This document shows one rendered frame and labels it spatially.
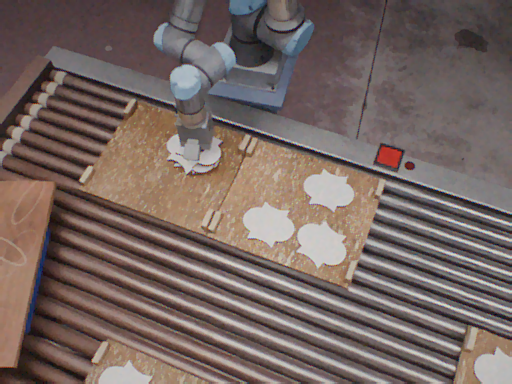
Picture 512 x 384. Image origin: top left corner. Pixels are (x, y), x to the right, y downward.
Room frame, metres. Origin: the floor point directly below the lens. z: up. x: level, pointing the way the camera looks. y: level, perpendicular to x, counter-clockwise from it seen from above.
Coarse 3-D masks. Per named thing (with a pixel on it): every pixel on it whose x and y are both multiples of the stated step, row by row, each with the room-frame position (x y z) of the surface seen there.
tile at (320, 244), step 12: (300, 228) 0.65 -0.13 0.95; (312, 228) 0.64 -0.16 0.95; (324, 228) 0.64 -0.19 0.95; (300, 240) 0.61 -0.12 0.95; (312, 240) 0.61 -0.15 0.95; (324, 240) 0.61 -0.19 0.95; (336, 240) 0.60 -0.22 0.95; (300, 252) 0.58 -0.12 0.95; (312, 252) 0.57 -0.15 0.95; (324, 252) 0.57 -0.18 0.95; (336, 252) 0.57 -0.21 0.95; (324, 264) 0.54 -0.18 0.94; (336, 264) 0.54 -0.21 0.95
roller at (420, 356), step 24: (72, 216) 0.75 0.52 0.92; (120, 240) 0.66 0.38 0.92; (168, 264) 0.58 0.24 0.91; (192, 264) 0.57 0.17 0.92; (240, 288) 0.50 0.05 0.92; (264, 288) 0.49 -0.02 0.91; (288, 312) 0.43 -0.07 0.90; (312, 312) 0.42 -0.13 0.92; (360, 336) 0.35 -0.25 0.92; (384, 336) 0.34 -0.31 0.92; (408, 360) 0.28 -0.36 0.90; (432, 360) 0.27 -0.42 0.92
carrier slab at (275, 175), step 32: (256, 160) 0.88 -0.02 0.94; (288, 160) 0.88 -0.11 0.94; (320, 160) 0.87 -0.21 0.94; (256, 192) 0.78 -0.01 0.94; (288, 192) 0.77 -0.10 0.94; (224, 224) 0.68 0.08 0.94; (320, 224) 0.66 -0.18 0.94; (352, 224) 0.65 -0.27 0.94; (288, 256) 0.57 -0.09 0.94; (352, 256) 0.56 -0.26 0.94
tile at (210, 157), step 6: (216, 138) 0.93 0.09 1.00; (180, 144) 0.92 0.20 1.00; (216, 144) 0.91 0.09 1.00; (180, 150) 0.90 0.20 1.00; (210, 150) 0.89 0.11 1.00; (216, 150) 0.89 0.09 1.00; (204, 156) 0.87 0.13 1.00; (210, 156) 0.87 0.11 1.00; (216, 156) 0.87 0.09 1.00; (192, 162) 0.85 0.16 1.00; (198, 162) 0.85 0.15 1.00; (204, 162) 0.85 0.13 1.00; (210, 162) 0.85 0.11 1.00; (216, 162) 0.85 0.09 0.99
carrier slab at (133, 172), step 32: (128, 128) 1.04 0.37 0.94; (160, 128) 1.03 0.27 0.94; (224, 128) 1.01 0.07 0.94; (128, 160) 0.92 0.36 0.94; (160, 160) 0.91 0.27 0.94; (224, 160) 0.89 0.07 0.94; (96, 192) 0.81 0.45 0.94; (128, 192) 0.81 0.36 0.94; (160, 192) 0.80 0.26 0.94; (192, 192) 0.79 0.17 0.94; (224, 192) 0.78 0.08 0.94; (192, 224) 0.69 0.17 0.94
